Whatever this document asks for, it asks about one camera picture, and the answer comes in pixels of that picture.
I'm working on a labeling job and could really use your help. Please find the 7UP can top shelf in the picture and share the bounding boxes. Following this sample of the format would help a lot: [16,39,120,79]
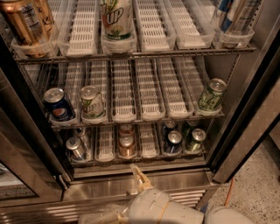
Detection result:
[100,0,133,41]

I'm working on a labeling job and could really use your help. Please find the stainless fridge door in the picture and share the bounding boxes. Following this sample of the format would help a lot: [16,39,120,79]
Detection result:
[0,73,65,208]

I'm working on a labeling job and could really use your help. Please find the blue silver can top right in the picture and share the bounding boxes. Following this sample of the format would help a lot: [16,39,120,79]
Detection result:
[210,0,262,49]

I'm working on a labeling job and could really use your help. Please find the orange soda can front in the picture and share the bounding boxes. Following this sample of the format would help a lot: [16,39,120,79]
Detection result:
[118,135,136,158]

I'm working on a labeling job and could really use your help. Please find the middle wire shelf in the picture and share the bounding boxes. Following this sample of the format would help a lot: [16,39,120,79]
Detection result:
[50,111,225,130]

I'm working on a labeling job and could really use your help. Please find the green can middle shelf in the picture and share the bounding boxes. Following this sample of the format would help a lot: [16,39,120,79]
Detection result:
[198,78,227,111]

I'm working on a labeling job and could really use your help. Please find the blue can bottom front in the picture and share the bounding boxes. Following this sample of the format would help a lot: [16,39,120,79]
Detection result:
[164,130,182,154]

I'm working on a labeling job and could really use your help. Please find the wire shelf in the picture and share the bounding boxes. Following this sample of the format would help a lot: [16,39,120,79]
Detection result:
[15,45,256,65]
[50,111,225,130]

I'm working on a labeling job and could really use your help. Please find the gold can shelf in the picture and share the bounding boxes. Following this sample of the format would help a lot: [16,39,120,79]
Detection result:
[34,0,54,37]
[0,0,49,58]

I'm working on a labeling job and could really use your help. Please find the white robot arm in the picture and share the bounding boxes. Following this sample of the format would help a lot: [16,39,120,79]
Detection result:
[97,164,255,224]

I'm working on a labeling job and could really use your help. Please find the orange soda can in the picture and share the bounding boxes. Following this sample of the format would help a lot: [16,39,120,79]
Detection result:
[118,135,136,158]
[118,124,135,137]

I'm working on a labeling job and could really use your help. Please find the green can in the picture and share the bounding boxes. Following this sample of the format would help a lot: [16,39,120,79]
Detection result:
[181,120,200,138]
[186,129,207,152]

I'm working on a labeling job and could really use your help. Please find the white 7UP can middle shelf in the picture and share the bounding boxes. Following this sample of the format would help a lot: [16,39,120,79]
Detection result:
[80,86,104,119]

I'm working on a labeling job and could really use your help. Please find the green can bottom rear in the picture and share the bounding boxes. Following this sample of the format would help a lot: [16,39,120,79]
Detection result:
[181,120,200,138]

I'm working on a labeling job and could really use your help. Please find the orange soda can behind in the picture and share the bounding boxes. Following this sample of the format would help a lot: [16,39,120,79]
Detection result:
[118,124,135,137]

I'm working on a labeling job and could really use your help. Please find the silver can bottom rear left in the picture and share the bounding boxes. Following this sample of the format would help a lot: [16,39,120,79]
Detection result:
[73,128,91,150]

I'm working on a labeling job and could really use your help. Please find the silver can bottom front left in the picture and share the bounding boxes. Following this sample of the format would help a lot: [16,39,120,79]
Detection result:
[66,136,86,161]

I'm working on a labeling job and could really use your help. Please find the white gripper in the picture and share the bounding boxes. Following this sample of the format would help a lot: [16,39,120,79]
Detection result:
[95,164,173,224]

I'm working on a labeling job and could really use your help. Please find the orange cable on floor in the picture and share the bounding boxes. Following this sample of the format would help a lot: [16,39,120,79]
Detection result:
[223,178,235,207]

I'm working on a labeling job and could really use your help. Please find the blue Pepsi can middle shelf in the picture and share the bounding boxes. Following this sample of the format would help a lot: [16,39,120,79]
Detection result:
[44,87,75,122]

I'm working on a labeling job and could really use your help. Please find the top wire shelf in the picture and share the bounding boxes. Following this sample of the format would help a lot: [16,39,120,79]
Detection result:
[15,45,256,65]

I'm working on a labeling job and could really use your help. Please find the green can bottom front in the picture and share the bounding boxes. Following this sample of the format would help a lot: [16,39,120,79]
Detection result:
[186,129,207,152]

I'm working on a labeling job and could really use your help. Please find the blue can bottom rear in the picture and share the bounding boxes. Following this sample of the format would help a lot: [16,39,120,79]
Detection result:
[161,120,178,141]

